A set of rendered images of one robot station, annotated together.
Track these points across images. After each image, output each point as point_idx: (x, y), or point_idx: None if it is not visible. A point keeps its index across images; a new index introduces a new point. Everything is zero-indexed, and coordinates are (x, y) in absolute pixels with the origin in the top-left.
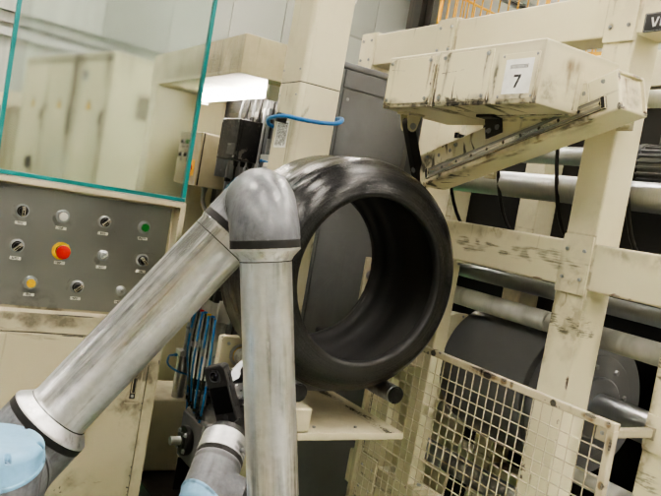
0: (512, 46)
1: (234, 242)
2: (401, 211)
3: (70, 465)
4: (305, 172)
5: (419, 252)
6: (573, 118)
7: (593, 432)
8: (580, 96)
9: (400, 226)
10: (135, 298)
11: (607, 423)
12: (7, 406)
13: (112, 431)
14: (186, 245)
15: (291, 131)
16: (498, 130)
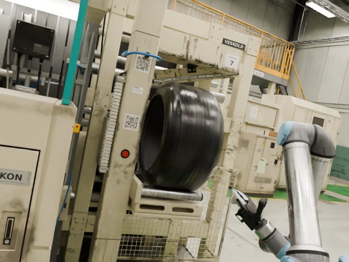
0: (228, 49)
1: (331, 156)
2: (162, 102)
3: None
4: (212, 100)
5: (162, 119)
6: (228, 75)
7: (231, 173)
8: None
9: (155, 108)
10: (313, 186)
11: (236, 170)
12: (324, 257)
13: None
14: (310, 159)
15: (154, 65)
16: (194, 71)
